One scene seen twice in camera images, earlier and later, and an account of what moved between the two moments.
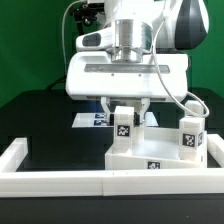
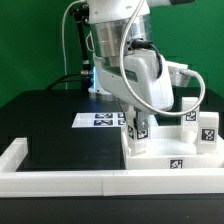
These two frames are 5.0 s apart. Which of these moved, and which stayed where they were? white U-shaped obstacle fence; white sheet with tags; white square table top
Moved: white square table top
Stayed: white U-shaped obstacle fence; white sheet with tags
